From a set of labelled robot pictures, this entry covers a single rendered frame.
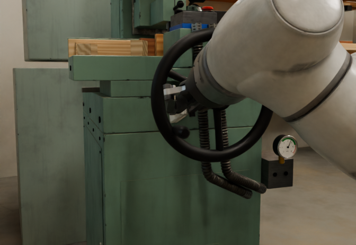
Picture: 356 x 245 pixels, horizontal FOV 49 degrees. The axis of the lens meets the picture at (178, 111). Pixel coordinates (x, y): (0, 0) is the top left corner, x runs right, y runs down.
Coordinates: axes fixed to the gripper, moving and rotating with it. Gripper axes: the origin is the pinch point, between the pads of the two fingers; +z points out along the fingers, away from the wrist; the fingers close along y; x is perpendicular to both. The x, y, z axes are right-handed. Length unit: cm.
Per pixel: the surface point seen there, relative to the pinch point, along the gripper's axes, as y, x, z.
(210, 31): -9.1, -16.8, 0.4
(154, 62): -2.1, -17.4, 20.2
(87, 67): 14.3, -16.4, 20.6
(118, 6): 0, -48, 48
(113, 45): 5.5, -27.3, 33.1
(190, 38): -4.7, -15.3, 1.0
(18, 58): 45, -107, 245
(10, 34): 50, -124, 238
